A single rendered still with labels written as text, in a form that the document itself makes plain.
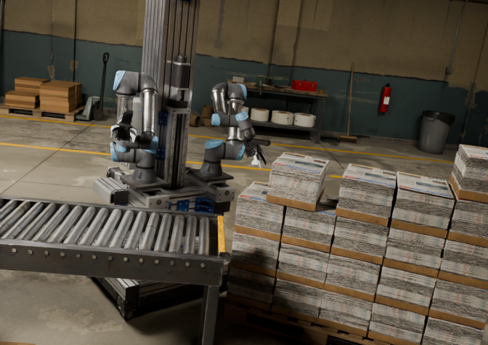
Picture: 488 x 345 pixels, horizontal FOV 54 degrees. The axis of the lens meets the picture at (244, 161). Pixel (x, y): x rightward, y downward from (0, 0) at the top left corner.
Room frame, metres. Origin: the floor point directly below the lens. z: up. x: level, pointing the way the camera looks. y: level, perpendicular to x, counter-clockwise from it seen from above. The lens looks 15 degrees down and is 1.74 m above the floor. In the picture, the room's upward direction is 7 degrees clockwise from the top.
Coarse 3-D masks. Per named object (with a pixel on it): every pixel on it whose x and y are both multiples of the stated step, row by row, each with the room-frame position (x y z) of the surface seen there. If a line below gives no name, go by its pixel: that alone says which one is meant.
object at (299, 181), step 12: (276, 168) 2.62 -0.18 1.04; (288, 168) 2.61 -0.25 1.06; (300, 168) 2.62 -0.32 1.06; (312, 168) 2.66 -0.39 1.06; (324, 168) 2.70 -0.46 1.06; (276, 180) 2.63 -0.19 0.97; (288, 180) 2.61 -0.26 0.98; (300, 180) 2.59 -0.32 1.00; (312, 180) 2.57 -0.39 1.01; (276, 192) 2.63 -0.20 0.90; (288, 192) 2.61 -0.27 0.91; (300, 192) 2.59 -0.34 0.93; (312, 192) 2.57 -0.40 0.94
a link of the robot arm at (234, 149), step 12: (228, 84) 3.31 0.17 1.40; (240, 84) 3.34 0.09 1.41; (228, 96) 3.29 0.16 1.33; (240, 96) 3.29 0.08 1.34; (240, 108) 3.27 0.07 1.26; (228, 132) 3.20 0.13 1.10; (240, 132) 3.21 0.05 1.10; (228, 144) 3.12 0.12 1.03; (240, 144) 3.14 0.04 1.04; (228, 156) 3.09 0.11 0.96; (240, 156) 3.10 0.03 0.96
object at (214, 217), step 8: (8, 200) 2.29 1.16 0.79; (16, 200) 2.29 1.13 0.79; (24, 200) 2.29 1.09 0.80; (32, 200) 2.30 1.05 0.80; (40, 200) 2.32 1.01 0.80; (48, 200) 2.33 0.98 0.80; (56, 200) 2.34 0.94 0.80; (64, 200) 2.36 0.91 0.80; (72, 208) 2.32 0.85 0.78; (96, 208) 2.33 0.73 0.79; (112, 208) 2.33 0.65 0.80; (120, 208) 2.34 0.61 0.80; (128, 208) 2.35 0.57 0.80; (136, 208) 2.37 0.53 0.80; (144, 208) 2.38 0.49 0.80; (152, 208) 2.40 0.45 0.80; (80, 216) 2.32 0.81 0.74; (136, 216) 2.35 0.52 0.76; (160, 216) 2.36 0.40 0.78; (184, 216) 2.37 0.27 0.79; (200, 216) 2.38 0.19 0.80; (208, 216) 2.38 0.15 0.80; (216, 216) 2.39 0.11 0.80; (104, 224) 2.33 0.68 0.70; (184, 224) 2.37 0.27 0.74; (216, 224) 2.39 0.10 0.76; (184, 232) 2.37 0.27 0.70; (216, 232) 2.39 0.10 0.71
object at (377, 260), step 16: (288, 240) 2.61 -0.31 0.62; (304, 240) 2.58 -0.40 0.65; (352, 256) 2.51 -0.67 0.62; (368, 256) 2.49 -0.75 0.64; (272, 272) 2.62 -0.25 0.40; (416, 272) 2.42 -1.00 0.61; (432, 272) 2.40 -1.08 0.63; (336, 288) 2.52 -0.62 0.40; (256, 304) 2.64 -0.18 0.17; (400, 304) 2.43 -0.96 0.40; (320, 320) 2.54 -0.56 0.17; (368, 336) 2.46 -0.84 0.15; (384, 336) 2.44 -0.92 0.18
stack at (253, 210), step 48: (240, 240) 2.68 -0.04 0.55; (336, 240) 2.54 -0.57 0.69; (384, 240) 2.48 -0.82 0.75; (432, 240) 2.41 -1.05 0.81; (240, 288) 2.67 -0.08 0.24; (288, 288) 2.59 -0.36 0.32; (384, 288) 2.45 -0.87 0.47; (432, 288) 2.40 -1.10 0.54; (288, 336) 2.58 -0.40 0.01; (336, 336) 2.51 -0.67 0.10
